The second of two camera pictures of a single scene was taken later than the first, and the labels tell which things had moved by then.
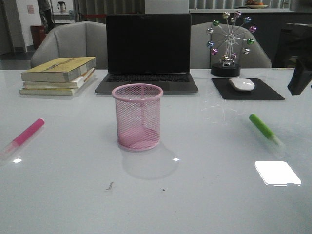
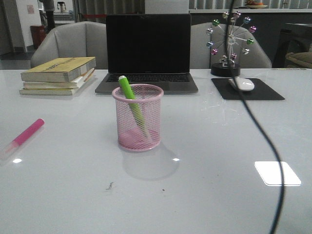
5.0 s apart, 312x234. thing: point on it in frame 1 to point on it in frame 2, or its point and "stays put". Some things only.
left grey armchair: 81,39 stays put
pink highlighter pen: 22,138 stays put
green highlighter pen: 264,130 to 134,104
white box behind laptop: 166,7 stays put
